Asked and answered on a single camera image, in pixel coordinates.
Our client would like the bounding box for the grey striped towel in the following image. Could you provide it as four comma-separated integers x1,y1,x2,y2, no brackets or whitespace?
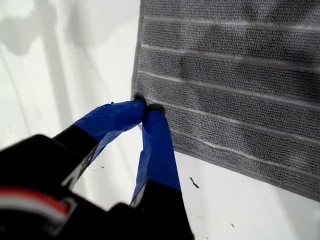
131,0,320,203

